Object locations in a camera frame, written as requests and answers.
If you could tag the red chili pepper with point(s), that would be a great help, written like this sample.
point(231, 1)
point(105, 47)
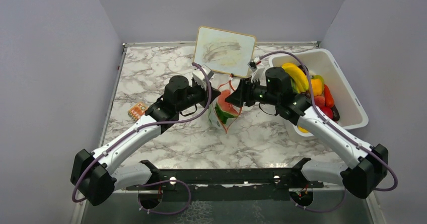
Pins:
point(329, 100)

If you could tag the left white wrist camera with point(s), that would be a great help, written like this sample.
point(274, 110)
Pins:
point(202, 76)

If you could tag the pink peach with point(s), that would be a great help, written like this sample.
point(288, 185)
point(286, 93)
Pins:
point(320, 101)

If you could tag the clear zip top bag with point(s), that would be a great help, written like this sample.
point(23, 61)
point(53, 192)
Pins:
point(212, 117)

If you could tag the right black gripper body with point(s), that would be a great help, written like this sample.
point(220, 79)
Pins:
point(257, 93)

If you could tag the small whiteboard with wood frame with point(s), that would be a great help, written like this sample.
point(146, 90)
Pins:
point(224, 51)

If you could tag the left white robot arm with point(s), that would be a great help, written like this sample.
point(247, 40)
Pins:
point(96, 174)

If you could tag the yellow banana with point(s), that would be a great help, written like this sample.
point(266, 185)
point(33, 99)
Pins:
point(298, 76)

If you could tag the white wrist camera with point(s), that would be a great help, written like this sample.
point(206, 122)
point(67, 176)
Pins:
point(202, 76)
point(257, 70)

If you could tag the orange snack packet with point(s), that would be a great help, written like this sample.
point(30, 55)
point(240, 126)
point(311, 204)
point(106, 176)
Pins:
point(137, 111)

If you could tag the yellow bell pepper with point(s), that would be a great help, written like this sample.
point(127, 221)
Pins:
point(317, 87)

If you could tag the watermelon slice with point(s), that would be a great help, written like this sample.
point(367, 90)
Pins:
point(226, 112)

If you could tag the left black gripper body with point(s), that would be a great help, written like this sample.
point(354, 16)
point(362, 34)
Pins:
point(197, 94)

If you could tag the red apple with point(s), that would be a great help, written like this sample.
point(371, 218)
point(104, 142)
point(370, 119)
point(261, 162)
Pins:
point(327, 111)

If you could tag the dark eggplant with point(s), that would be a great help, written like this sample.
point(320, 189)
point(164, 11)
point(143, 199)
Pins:
point(336, 114)

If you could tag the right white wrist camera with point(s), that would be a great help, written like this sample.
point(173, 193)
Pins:
point(257, 70)

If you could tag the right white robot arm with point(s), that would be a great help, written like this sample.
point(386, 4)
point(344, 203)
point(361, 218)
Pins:
point(364, 165)

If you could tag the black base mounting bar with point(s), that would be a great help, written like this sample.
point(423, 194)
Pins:
point(179, 185)

